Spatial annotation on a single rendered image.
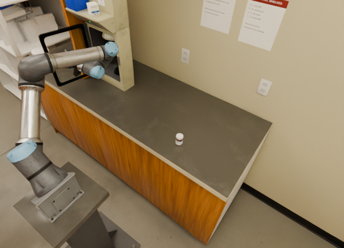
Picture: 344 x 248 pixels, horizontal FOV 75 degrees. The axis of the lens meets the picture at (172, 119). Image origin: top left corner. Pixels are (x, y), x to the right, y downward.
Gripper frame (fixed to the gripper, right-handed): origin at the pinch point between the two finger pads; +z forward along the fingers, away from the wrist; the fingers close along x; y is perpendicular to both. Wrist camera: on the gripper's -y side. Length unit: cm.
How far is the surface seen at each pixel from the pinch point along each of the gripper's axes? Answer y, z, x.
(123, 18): 16.5, -27.5, -36.5
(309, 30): 24, -130, -61
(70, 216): -23, -65, 66
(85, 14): 21.4, -10.9, -22.4
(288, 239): -127, -188, -13
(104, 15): 21.0, -21.6, -27.0
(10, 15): -8, 95, -29
